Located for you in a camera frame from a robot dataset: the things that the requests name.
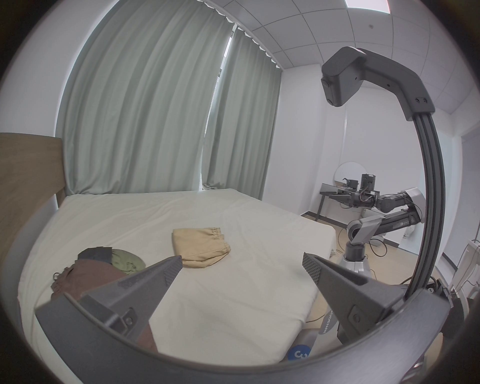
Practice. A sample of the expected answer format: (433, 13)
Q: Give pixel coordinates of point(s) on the beige shorts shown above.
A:
(198, 245)

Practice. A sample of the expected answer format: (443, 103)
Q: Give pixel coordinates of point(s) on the green garment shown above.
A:
(127, 260)

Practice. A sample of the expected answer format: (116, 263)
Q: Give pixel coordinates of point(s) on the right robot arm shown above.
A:
(390, 221)

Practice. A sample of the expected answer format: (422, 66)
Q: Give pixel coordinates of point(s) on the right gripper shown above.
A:
(363, 198)

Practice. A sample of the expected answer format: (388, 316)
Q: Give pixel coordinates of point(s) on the brown shorts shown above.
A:
(93, 275)

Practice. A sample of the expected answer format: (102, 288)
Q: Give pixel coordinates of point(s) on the ceiling light panel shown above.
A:
(367, 5)

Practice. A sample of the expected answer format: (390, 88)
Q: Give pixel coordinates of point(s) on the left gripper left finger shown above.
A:
(131, 296)

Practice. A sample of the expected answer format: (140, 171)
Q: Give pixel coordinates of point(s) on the pale green curtain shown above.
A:
(142, 93)
(243, 123)

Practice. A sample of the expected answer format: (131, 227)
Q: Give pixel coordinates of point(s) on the black garment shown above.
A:
(95, 254)

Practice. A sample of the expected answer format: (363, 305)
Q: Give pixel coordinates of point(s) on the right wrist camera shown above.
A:
(368, 180)

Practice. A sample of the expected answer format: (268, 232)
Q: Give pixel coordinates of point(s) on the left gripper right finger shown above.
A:
(352, 300)

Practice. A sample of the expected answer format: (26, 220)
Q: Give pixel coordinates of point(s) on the bed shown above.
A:
(225, 225)

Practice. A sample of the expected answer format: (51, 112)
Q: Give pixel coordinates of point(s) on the dark grey small table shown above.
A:
(326, 193)

